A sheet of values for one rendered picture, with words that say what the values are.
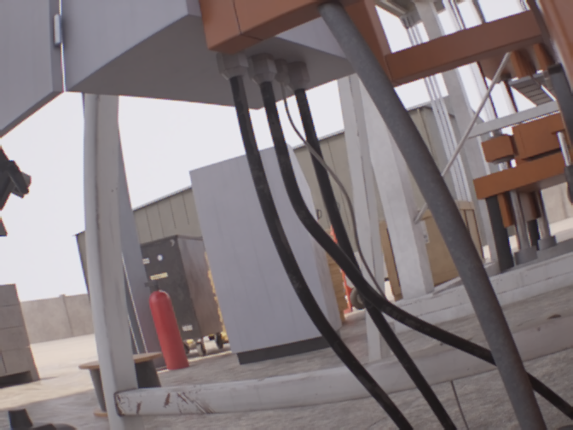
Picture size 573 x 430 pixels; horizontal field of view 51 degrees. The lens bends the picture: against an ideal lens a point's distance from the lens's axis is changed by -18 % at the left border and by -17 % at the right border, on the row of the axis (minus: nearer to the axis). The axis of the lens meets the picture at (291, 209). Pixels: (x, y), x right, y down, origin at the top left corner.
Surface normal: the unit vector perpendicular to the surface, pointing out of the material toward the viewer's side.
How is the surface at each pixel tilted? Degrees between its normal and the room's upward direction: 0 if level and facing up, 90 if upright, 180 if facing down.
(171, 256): 90
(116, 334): 99
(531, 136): 90
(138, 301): 90
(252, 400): 90
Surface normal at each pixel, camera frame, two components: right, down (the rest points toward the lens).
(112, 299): 0.84, -0.09
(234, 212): -0.20, -0.06
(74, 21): -0.53, 0.03
